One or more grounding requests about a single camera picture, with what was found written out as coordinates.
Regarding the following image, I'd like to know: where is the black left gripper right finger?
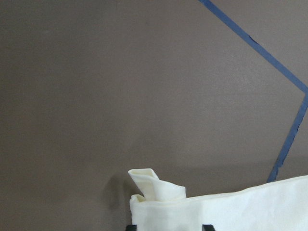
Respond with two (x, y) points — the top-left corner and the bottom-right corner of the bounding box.
(202, 224), (215, 231)

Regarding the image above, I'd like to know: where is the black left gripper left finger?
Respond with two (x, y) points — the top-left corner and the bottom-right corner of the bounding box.
(126, 224), (138, 231)

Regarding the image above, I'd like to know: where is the cream long sleeve shirt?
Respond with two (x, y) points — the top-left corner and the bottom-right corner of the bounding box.
(129, 168), (308, 231)

